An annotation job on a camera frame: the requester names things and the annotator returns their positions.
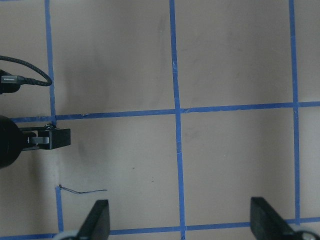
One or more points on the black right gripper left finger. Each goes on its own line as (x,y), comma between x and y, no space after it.
(97,224)

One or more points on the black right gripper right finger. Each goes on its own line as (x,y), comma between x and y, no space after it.
(266,223)

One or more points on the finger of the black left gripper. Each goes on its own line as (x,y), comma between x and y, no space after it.
(49,139)

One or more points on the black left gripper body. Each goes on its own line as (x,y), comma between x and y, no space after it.
(14,140)

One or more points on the loose blue thread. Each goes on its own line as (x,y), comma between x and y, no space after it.
(81,192)

